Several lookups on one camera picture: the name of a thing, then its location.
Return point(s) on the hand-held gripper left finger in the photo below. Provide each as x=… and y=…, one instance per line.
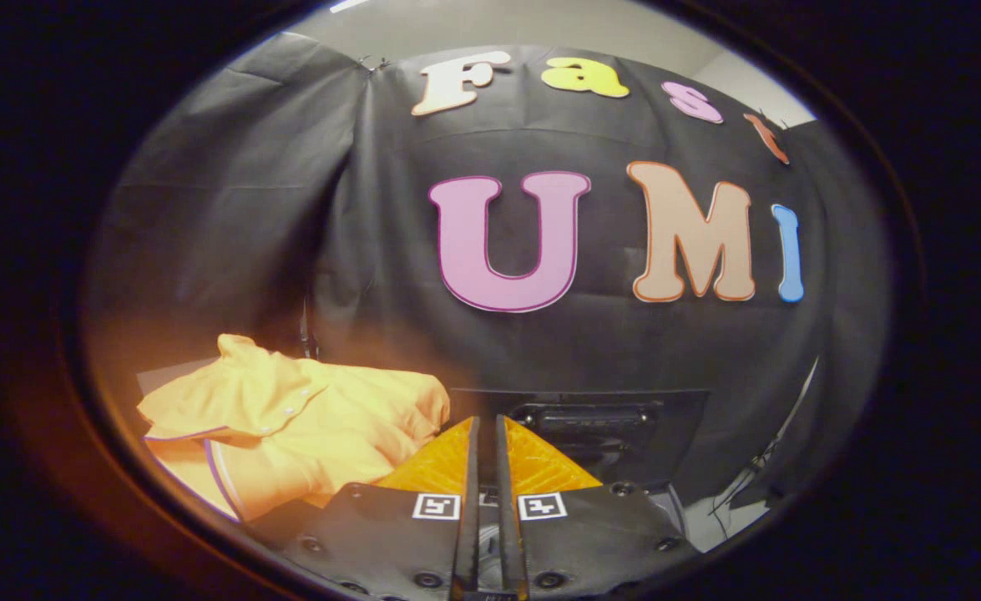
x=468, y=501

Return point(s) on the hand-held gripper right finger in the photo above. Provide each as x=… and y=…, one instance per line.
x=503, y=501

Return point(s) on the orange polo shirt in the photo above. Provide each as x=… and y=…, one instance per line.
x=306, y=426

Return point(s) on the black backdrop cloth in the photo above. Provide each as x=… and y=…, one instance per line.
x=373, y=250

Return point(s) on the beige and black cabinet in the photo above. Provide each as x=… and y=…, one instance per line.
x=174, y=374

